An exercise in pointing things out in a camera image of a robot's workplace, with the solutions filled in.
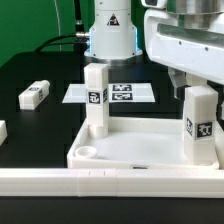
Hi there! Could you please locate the white marker base plate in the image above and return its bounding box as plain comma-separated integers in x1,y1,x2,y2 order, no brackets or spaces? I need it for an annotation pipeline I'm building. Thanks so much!
63,83,155,103

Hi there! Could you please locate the white desk tabletop tray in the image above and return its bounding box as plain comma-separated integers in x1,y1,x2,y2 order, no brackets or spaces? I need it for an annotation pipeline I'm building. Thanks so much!
67,117,220,170

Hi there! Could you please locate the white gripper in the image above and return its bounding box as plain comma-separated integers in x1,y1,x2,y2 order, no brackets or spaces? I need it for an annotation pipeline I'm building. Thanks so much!
144,8,224,100

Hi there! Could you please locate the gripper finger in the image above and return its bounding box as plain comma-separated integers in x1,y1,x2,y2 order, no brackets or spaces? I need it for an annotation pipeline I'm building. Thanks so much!
217,98,224,120

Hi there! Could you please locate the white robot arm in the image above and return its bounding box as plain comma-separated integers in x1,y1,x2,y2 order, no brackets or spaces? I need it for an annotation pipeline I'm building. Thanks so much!
85,0,224,90

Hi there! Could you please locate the black cable on table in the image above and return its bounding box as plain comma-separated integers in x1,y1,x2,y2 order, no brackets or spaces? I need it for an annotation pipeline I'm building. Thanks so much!
34,31,91,54

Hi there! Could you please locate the white L-shaped fence wall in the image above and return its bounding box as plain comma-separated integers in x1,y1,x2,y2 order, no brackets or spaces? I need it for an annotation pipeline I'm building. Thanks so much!
0,168,224,198

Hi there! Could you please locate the white block at left edge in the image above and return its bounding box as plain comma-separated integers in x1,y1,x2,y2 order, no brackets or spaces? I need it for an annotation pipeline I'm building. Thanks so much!
0,120,7,146

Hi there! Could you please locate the thin white cable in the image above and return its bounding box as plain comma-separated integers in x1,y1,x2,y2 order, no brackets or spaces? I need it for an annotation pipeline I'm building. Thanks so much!
53,0,63,52

